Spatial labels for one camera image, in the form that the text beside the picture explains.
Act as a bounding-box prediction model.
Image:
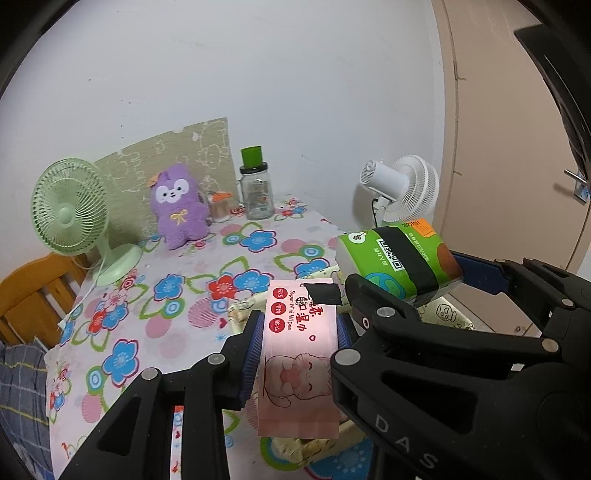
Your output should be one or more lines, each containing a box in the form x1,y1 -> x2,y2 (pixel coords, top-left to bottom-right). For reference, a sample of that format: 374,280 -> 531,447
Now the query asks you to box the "green tissue pack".
335,219 -> 463,306

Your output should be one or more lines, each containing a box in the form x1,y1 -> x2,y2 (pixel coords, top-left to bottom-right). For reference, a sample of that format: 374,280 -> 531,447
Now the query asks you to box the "pink wet wipes pack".
257,278 -> 341,440

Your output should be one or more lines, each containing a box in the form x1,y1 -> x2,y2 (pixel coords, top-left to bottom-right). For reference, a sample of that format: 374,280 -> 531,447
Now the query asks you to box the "yellow cartoon fabric storage box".
225,271 -> 477,467

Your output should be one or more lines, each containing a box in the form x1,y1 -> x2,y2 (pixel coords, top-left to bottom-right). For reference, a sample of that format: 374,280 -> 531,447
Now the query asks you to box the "beige door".
431,0 -> 591,338

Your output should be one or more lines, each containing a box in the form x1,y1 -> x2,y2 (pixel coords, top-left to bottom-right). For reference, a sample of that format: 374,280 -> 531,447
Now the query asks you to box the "grey plaid pillow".
1,343 -> 54,479

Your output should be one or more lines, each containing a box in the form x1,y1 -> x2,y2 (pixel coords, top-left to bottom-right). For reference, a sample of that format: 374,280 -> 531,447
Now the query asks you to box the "white standing fan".
360,154 -> 440,227

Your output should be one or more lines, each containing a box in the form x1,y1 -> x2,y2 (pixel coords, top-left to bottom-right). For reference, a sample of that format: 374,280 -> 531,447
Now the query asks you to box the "floral tablecloth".
47,197 -> 376,480

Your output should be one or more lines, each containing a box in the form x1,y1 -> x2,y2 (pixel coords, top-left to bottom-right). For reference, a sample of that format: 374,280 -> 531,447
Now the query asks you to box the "glass mason jar green lid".
239,146 -> 274,220

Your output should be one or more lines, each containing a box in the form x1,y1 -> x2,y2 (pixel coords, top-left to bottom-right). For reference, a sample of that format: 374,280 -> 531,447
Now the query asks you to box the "wooden bed headboard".
0,253 -> 89,347

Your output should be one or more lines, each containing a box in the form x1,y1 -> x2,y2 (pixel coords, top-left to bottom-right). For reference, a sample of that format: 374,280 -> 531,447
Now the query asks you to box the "small toothpick jar orange lid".
207,191 -> 232,223

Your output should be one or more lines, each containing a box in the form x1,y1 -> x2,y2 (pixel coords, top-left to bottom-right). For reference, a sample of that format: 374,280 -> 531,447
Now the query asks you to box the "purple plush toy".
147,163 -> 209,250

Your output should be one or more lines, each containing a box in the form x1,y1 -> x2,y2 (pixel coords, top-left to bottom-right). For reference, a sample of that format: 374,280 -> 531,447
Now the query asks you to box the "green desk fan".
30,158 -> 142,287

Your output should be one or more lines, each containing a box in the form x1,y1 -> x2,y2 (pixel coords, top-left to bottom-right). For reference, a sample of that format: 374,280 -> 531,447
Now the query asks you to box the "green patterned board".
95,117 -> 238,247

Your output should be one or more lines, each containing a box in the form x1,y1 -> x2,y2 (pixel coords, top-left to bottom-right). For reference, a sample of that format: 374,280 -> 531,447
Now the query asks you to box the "white fan power cable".
57,253 -> 112,331

